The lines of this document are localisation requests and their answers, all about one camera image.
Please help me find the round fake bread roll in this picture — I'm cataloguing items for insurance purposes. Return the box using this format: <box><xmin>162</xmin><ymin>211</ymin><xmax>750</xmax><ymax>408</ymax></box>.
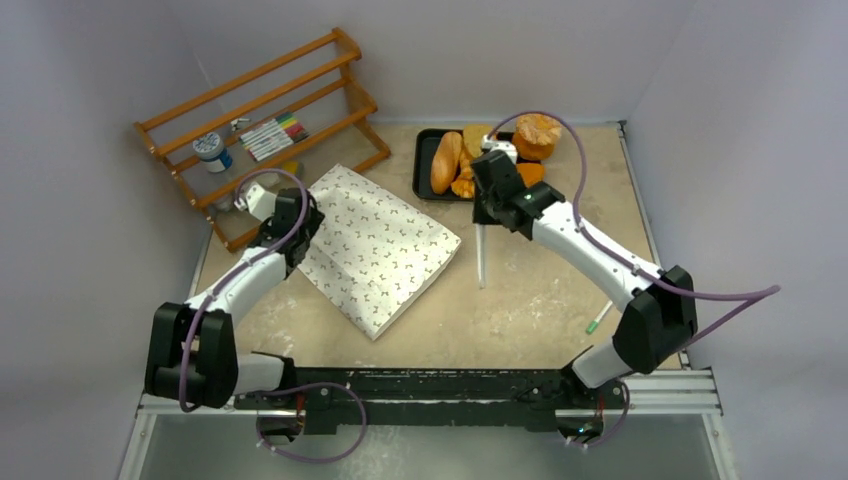
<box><xmin>516</xmin><ymin>162</ymin><xmax>546</xmax><ymax>187</ymax></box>

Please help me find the braided fake bread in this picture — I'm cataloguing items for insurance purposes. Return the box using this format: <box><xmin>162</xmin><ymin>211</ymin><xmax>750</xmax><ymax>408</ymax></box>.
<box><xmin>450</xmin><ymin>168</ymin><xmax>475</xmax><ymax>199</ymax></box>

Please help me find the long fake bread loaf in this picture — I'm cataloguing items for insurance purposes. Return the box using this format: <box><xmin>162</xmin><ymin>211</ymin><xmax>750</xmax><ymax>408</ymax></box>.
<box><xmin>430</xmin><ymin>131</ymin><xmax>463</xmax><ymax>194</ymax></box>

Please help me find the fake bread slice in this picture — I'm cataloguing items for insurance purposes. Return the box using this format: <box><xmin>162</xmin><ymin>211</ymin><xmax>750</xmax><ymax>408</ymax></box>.
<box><xmin>461</xmin><ymin>124</ymin><xmax>493</xmax><ymax>160</ymax></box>

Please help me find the fake muffin orange cup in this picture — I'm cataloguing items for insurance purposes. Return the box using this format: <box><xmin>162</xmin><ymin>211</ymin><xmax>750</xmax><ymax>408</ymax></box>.
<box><xmin>511</xmin><ymin>113</ymin><xmax>563</xmax><ymax>162</ymax></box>

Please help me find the patterned white paper bag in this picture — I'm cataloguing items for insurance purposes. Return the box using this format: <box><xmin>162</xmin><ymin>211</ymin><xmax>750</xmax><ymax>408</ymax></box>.
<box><xmin>299</xmin><ymin>165</ymin><xmax>461</xmax><ymax>340</ymax></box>

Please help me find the black plastic tray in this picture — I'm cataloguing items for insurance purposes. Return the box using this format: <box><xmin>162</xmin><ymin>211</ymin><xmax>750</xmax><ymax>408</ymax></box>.
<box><xmin>412</xmin><ymin>127</ymin><xmax>545</xmax><ymax>203</ymax></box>

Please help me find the fake croissant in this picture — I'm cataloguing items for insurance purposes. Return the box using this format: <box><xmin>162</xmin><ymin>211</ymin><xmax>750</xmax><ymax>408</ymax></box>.
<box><xmin>457</xmin><ymin>148</ymin><xmax>474</xmax><ymax>180</ymax></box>

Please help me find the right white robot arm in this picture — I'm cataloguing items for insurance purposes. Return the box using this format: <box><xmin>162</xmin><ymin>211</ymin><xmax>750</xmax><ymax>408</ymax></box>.
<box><xmin>471</xmin><ymin>150</ymin><xmax>697</xmax><ymax>407</ymax></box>

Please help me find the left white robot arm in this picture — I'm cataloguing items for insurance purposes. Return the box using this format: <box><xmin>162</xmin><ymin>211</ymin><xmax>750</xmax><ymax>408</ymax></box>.
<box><xmin>144</xmin><ymin>188</ymin><xmax>324</xmax><ymax>412</ymax></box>

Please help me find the yellow grey eraser block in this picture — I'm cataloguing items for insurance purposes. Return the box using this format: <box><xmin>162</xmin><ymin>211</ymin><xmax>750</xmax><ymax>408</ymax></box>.
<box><xmin>281</xmin><ymin>160</ymin><xmax>304</xmax><ymax>179</ymax></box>

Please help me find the pack of coloured markers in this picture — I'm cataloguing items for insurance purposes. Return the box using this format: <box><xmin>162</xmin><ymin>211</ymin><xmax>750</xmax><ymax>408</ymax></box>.
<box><xmin>239</xmin><ymin>112</ymin><xmax>309</xmax><ymax>162</ymax></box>

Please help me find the blue lid jar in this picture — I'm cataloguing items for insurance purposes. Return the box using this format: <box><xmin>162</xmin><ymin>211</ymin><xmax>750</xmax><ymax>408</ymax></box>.
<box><xmin>191</xmin><ymin>132</ymin><xmax>233</xmax><ymax>174</ymax></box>

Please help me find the orange wooden rack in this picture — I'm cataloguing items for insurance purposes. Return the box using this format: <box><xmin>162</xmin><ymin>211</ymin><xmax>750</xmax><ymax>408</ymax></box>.
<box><xmin>133</xmin><ymin>27</ymin><xmax>391</xmax><ymax>252</ymax></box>

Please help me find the green cap white marker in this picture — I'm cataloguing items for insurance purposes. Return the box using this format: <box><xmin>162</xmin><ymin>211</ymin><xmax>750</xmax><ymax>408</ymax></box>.
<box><xmin>585</xmin><ymin>301</ymin><xmax>614</xmax><ymax>335</ymax></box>

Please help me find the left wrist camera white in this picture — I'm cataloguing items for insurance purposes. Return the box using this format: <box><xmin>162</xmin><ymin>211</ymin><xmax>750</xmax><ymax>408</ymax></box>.
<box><xmin>234</xmin><ymin>182</ymin><xmax>278</xmax><ymax>222</ymax></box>

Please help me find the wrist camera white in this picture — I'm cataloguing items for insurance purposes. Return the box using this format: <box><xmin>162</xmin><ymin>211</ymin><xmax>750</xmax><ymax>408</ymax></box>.
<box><xmin>234</xmin><ymin>182</ymin><xmax>278</xmax><ymax>222</ymax></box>
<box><xmin>481</xmin><ymin>135</ymin><xmax>518</xmax><ymax>165</ymax></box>

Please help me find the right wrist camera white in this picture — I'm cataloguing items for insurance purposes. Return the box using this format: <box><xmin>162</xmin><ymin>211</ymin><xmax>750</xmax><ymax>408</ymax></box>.
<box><xmin>481</xmin><ymin>135</ymin><xmax>518</xmax><ymax>165</ymax></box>

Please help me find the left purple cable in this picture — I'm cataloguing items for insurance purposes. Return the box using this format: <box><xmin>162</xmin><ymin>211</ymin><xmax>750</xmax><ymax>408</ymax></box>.
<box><xmin>177</xmin><ymin>167</ymin><xmax>311</xmax><ymax>413</ymax></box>

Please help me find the purple cable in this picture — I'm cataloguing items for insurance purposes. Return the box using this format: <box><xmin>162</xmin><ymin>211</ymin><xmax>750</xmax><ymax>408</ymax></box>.
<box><xmin>486</xmin><ymin>111</ymin><xmax>783</xmax><ymax>349</ymax></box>
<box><xmin>177</xmin><ymin>167</ymin><xmax>311</xmax><ymax>413</ymax></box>

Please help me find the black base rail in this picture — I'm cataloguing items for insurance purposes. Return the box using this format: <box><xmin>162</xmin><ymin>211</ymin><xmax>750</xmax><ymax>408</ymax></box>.
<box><xmin>234</xmin><ymin>362</ymin><xmax>627</xmax><ymax>437</ymax></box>

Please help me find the aluminium frame rail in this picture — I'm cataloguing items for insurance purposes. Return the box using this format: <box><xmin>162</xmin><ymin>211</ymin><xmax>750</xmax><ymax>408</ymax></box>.
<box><xmin>137</xmin><ymin>370</ymin><xmax>723</xmax><ymax>417</ymax></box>

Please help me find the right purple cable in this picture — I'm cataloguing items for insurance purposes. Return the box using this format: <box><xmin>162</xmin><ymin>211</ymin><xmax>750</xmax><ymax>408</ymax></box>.
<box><xmin>486</xmin><ymin>111</ymin><xmax>783</xmax><ymax>349</ymax></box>

